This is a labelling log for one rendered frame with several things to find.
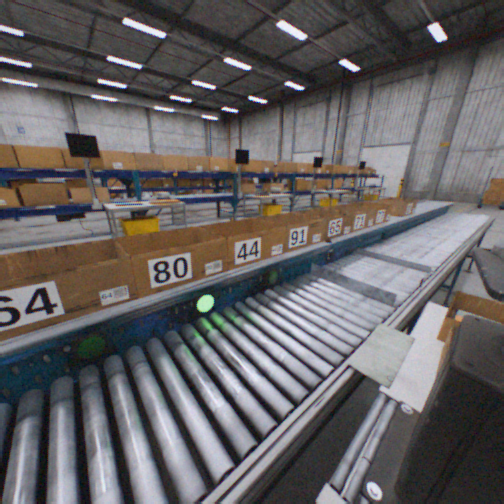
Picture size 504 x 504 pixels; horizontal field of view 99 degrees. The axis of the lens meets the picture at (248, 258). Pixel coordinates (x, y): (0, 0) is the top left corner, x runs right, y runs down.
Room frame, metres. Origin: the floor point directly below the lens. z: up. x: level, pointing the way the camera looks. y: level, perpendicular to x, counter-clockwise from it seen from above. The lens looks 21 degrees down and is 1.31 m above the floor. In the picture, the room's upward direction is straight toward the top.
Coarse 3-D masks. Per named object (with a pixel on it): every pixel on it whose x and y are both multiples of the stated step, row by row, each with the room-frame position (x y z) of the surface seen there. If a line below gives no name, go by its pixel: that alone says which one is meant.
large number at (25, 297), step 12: (24, 288) 0.51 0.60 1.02; (36, 288) 0.52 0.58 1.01; (48, 288) 0.54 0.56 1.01; (0, 300) 0.48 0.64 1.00; (12, 300) 0.49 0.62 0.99; (24, 300) 0.50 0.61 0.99; (36, 300) 0.52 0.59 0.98; (48, 300) 0.53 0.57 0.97; (0, 312) 0.47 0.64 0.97; (12, 312) 0.48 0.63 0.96; (24, 312) 0.50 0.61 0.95; (36, 312) 0.51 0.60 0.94; (48, 312) 0.52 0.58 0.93; (60, 312) 0.54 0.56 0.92; (0, 324) 0.46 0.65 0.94; (12, 324) 0.48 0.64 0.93; (24, 324) 0.49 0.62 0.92
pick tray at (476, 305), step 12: (456, 300) 0.81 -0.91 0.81; (468, 300) 0.79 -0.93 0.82; (480, 300) 0.76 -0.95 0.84; (492, 300) 0.74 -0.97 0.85; (468, 312) 0.78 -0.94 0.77; (480, 312) 0.75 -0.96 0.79; (492, 312) 0.73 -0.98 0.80; (444, 324) 0.63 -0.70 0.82; (456, 324) 0.61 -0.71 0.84; (444, 336) 0.62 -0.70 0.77
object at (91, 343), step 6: (84, 342) 0.51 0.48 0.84; (90, 342) 0.51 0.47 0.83; (96, 342) 0.52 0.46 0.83; (102, 342) 0.53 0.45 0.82; (78, 348) 0.50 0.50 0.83; (84, 348) 0.50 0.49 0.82; (90, 348) 0.51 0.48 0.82; (96, 348) 0.52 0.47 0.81; (102, 348) 0.53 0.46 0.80; (78, 354) 0.49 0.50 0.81; (84, 354) 0.50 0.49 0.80; (90, 354) 0.51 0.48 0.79; (96, 354) 0.52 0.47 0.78
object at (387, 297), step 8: (312, 264) 1.21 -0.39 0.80; (312, 272) 1.20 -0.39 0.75; (320, 272) 1.16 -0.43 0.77; (328, 272) 1.12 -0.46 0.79; (336, 272) 1.09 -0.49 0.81; (328, 280) 1.12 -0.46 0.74; (336, 280) 1.08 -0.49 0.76; (344, 280) 1.05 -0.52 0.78; (352, 280) 1.02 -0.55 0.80; (352, 288) 1.01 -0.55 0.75; (360, 288) 0.98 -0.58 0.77; (368, 288) 0.95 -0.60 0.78; (376, 288) 0.92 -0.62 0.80; (368, 296) 0.94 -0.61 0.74; (376, 296) 0.92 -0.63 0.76; (384, 296) 0.89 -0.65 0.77; (392, 296) 0.87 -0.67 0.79; (392, 304) 0.86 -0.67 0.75
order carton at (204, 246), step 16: (128, 240) 0.93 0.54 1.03; (144, 240) 0.97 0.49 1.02; (160, 240) 1.02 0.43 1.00; (176, 240) 1.07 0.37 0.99; (192, 240) 1.12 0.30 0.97; (208, 240) 1.05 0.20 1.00; (224, 240) 0.91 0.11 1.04; (144, 256) 0.70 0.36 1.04; (160, 256) 0.74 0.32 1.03; (192, 256) 0.81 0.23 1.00; (208, 256) 0.86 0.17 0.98; (224, 256) 0.91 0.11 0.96; (144, 272) 0.70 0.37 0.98; (192, 272) 0.81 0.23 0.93; (144, 288) 0.69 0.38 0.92; (160, 288) 0.73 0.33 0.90
